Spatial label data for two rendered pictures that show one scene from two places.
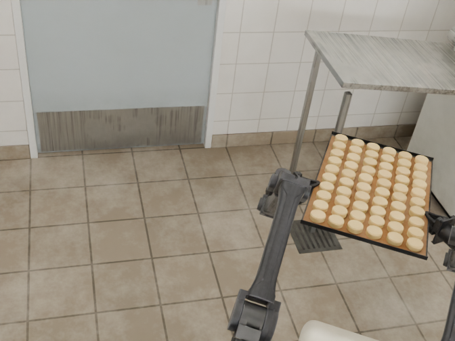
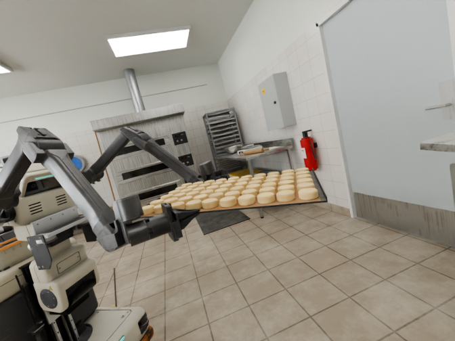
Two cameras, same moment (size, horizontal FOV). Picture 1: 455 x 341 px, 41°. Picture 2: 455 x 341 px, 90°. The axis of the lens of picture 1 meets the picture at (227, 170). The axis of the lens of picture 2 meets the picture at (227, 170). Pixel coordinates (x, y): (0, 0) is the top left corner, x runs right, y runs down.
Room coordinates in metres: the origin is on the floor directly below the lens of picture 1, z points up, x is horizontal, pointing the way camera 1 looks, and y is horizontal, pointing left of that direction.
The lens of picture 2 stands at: (1.72, -1.34, 1.18)
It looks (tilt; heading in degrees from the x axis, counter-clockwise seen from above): 7 degrees down; 94
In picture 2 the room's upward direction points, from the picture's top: 14 degrees counter-clockwise
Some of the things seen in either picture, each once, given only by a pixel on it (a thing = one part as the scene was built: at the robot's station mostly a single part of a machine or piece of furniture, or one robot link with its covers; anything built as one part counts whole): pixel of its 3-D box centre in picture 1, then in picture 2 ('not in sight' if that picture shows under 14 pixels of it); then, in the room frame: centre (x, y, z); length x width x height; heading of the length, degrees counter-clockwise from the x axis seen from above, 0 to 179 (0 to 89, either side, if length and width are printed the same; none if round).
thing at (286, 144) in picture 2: not in sight; (250, 173); (1.82, 2.71, 0.49); 1.90 x 0.72 x 0.98; 108
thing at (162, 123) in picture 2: not in sight; (156, 166); (0.01, 3.18, 1.01); 1.56 x 1.20 x 2.01; 18
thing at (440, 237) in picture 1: (449, 235); (160, 224); (1.46, -0.74, 0.99); 0.07 x 0.07 x 0.10; 31
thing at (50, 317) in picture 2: not in sight; (77, 283); (0.68, -0.22, 0.61); 0.28 x 0.27 x 0.25; 77
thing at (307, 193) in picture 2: (421, 160); (308, 193); (1.88, -0.73, 0.98); 0.05 x 0.05 x 0.02
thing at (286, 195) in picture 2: (420, 168); (285, 195); (1.82, -0.71, 0.99); 0.05 x 0.05 x 0.02
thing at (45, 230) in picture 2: not in sight; (64, 233); (0.79, -0.31, 0.93); 0.28 x 0.16 x 0.22; 77
